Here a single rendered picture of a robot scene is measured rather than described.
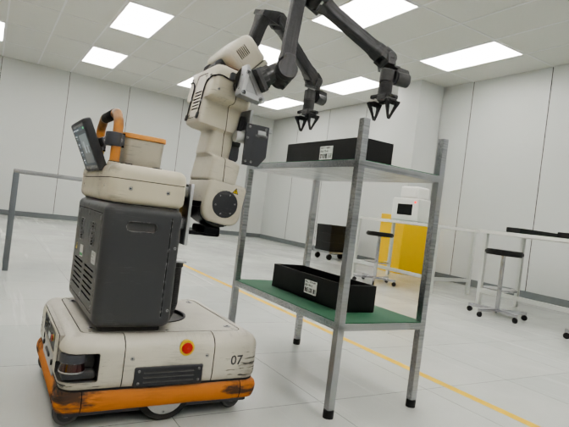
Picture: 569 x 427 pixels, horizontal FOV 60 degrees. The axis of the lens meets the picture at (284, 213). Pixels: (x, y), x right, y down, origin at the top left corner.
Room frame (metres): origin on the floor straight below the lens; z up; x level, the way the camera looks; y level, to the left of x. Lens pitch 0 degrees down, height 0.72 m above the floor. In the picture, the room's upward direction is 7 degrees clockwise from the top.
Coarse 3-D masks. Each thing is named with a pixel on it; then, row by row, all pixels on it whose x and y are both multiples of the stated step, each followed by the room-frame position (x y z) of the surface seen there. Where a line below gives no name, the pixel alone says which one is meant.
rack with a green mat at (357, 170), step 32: (320, 160) 1.99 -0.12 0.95; (352, 160) 1.81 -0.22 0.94; (352, 192) 1.79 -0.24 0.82; (352, 224) 1.78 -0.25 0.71; (352, 256) 1.79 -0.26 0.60; (256, 288) 2.33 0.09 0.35; (320, 320) 1.87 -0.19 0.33; (352, 320) 1.85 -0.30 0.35; (384, 320) 1.93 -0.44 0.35; (416, 320) 2.01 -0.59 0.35; (416, 352) 2.00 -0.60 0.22; (416, 384) 2.00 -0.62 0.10
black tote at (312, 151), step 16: (288, 144) 2.46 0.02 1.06; (304, 144) 2.33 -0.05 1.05; (320, 144) 2.22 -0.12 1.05; (336, 144) 2.11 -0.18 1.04; (352, 144) 2.02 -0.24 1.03; (368, 144) 1.99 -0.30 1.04; (384, 144) 2.03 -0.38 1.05; (288, 160) 2.44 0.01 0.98; (304, 160) 2.32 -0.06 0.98; (384, 160) 2.04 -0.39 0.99
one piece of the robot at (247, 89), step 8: (248, 64) 1.74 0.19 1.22; (240, 72) 1.78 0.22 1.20; (248, 72) 1.74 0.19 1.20; (240, 80) 1.76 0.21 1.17; (248, 80) 1.75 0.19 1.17; (256, 80) 1.76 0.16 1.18; (240, 88) 1.74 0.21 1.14; (248, 88) 1.75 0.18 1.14; (256, 88) 1.76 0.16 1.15; (240, 96) 1.76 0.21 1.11; (248, 96) 1.75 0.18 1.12; (256, 96) 1.76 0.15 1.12; (256, 104) 1.82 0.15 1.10
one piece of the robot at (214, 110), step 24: (216, 72) 1.80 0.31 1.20; (192, 96) 1.95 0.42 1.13; (216, 96) 1.81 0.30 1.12; (192, 120) 1.89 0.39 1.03; (216, 120) 1.87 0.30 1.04; (240, 120) 1.93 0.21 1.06; (216, 144) 1.89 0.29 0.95; (192, 168) 2.01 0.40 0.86; (216, 168) 1.85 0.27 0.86; (216, 192) 1.85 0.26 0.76; (240, 192) 1.91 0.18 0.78; (216, 216) 1.86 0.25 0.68
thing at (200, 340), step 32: (64, 320) 1.63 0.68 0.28; (192, 320) 1.83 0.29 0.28; (224, 320) 1.90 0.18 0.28; (64, 352) 1.45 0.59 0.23; (96, 352) 1.47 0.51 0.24; (128, 352) 1.52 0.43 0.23; (160, 352) 1.57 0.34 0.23; (192, 352) 1.63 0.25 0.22; (224, 352) 1.69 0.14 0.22; (64, 384) 1.44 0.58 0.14; (96, 384) 1.48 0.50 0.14; (128, 384) 1.53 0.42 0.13; (160, 384) 1.58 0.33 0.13; (192, 384) 1.64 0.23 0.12; (224, 384) 1.70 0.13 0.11; (64, 416) 1.46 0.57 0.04
